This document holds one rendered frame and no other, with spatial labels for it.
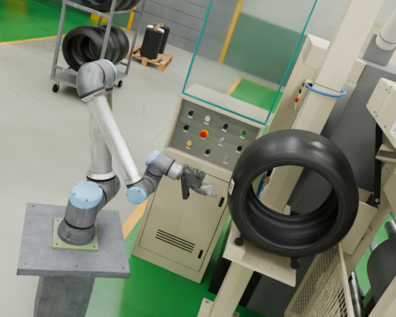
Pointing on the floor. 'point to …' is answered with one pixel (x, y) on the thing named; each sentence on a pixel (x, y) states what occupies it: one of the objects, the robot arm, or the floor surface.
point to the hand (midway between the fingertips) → (214, 195)
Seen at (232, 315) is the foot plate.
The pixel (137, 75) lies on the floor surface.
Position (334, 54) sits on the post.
